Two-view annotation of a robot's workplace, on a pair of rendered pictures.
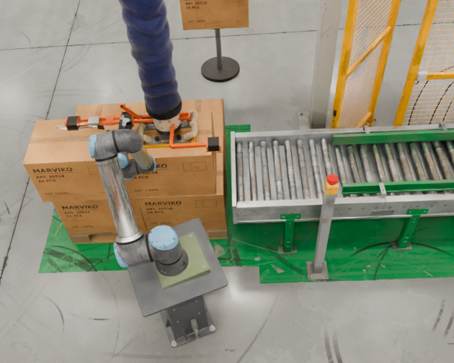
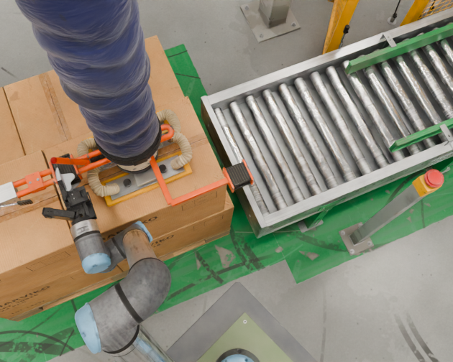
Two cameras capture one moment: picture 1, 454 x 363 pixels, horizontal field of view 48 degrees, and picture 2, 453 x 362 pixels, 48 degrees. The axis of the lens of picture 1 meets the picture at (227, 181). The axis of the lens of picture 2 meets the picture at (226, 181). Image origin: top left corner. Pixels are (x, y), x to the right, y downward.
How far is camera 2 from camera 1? 178 cm
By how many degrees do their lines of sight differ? 26
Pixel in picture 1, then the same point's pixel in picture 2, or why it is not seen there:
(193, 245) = (256, 336)
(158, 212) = not seen: hidden behind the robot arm
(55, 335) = not seen: outside the picture
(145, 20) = (106, 45)
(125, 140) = (153, 301)
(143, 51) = (102, 95)
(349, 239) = not seen: hidden behind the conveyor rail
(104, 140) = (113, 323)
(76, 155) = not seen: outside the picture
